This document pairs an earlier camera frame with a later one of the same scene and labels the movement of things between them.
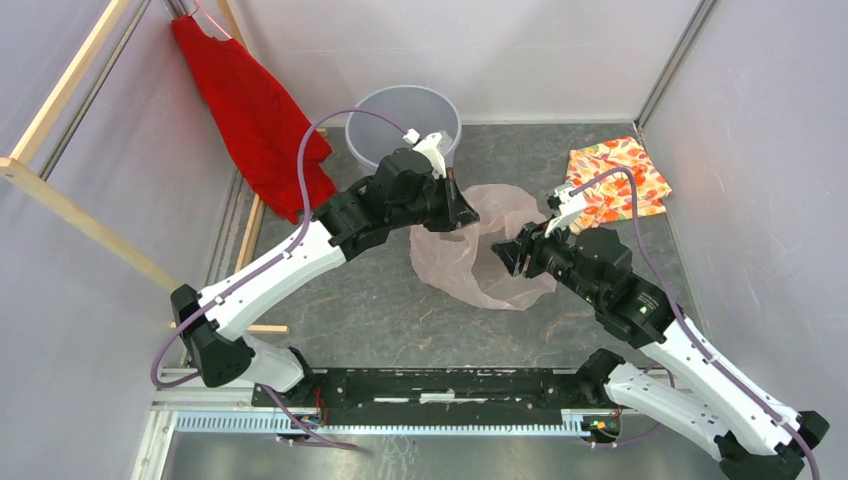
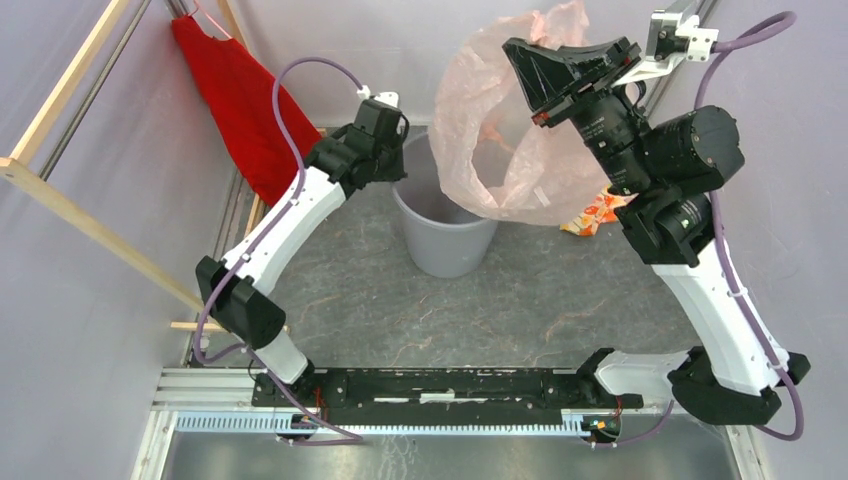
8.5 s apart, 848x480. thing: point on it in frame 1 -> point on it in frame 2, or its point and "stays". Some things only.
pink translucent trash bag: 463,261 -> 489,154
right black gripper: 533,242 -> 547,72
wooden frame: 29,179 stays
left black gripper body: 434,206 -> 390,161
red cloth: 272,146 stays
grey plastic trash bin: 423,110 -> 444,237
